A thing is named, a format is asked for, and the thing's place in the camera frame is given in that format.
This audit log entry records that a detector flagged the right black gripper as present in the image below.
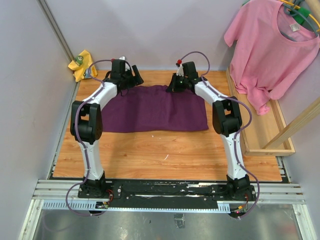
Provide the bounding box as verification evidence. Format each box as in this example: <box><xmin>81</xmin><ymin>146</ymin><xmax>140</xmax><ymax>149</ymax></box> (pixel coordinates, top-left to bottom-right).
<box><xmin>166</xmin><ymin>73</ymin><xmax>188</xmax><ymax>93</ymax></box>

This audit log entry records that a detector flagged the purple surgical wrap cloth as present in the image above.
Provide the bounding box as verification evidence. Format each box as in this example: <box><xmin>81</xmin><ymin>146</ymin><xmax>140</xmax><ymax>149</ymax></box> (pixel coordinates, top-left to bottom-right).
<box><xmin>101</xmin><ymin>85</ymin><xmax>209</xmax><ymax>133</ymax></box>

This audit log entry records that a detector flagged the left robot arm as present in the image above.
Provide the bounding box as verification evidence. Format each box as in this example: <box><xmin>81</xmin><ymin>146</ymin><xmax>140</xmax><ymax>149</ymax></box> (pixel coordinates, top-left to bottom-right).
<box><xmin>69</xmin><ymin>57</ymin><xmax>144</xmax><ymax>198</ymax></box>

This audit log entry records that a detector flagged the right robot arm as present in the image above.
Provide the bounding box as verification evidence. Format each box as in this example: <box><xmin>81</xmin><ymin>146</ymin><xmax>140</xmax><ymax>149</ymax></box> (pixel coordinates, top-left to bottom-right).
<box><xmin>166</xmin><ymin>59</ymin><xmax>250</xmax><ymax>200</ymax></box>

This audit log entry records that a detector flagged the yellow paper bag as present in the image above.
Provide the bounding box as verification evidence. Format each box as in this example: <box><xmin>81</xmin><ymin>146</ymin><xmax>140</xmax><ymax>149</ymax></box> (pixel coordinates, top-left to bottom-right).
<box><xmin>68</xmin><ymin>50</ymin><xmax>98</xmax><ymax>83</ymax></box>

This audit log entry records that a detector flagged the wooden tray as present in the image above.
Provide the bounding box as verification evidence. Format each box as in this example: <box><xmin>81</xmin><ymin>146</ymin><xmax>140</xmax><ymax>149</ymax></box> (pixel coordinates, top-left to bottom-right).
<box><xmin>226</xmin><ymin>70</ymin><xmax>296</xmax><ymax>157</ymax></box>

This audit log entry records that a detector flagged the pink t-shirt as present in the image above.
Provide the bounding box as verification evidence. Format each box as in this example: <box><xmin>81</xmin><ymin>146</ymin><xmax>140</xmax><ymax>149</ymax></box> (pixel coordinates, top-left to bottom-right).
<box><xmin>224</xmin><ymin>0</ymin><xmax>320</xmax><ymax>115</ymax></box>

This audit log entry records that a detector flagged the grey clothes hanger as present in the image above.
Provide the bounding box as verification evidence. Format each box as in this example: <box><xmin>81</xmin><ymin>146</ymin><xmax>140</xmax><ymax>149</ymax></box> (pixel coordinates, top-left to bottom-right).
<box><xmin>283</xmin><ymin>1</ymin><xmax>320</xmax><ymax>42</ymax></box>

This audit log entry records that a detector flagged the wooden beam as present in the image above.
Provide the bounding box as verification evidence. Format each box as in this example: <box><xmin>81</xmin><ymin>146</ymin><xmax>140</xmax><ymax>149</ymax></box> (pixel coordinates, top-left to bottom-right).
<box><xmin>273</xmin><ymin>97</ymin><xmax>320</xmax><ymax>147</ymax></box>

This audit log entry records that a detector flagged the yellow hoop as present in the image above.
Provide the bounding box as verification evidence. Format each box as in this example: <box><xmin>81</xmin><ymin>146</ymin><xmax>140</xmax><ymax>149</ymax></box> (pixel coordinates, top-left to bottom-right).
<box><xmin>279</xmin><ymin>0</ymin><xmax>320</xmax><ymax>32</ymax></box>

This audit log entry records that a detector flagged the green hanger clip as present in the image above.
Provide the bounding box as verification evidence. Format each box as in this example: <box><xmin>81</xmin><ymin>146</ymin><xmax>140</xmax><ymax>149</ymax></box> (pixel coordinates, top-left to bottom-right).
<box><xmin>294</xmin><ymin>7</ymin><xmax>311</xmax><ymax>25</ymax></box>

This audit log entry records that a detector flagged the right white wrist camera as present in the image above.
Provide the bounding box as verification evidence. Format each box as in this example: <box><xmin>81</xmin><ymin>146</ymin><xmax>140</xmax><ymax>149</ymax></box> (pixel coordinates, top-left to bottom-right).
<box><xmin>176</xmin><ymin>64</ymin><xmax>185</xmax><ymax>77</ymax></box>

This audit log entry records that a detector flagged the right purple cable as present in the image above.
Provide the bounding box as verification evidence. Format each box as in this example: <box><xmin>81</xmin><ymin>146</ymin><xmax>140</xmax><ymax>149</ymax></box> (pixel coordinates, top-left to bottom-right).
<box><xmin>176</xmin><ymin>51</ymin><xmax>261</xmax><ymax>221</ymax></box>

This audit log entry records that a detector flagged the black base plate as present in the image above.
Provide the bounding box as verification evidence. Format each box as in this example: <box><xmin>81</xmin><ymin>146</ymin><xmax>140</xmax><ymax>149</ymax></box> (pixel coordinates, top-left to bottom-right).
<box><xmin>88</xmin><ymin>179</ymin><xmax>260</xmax><ymax>211</ymax></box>

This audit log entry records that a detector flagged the aluminium corner post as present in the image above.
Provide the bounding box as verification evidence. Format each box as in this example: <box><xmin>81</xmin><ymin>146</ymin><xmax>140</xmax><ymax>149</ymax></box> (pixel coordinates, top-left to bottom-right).
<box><xmin>37</xmin><ymin>0</ymin><xmax>74</xmax><ymax>61</ymax></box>

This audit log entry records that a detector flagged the aluminium rail frame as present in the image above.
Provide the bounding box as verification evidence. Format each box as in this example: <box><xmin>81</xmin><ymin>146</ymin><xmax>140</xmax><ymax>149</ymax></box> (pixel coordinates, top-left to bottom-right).
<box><xmin>19</xmin><ymin>179</ymin><xmax>317</xmax><ymax>240</ymax></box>

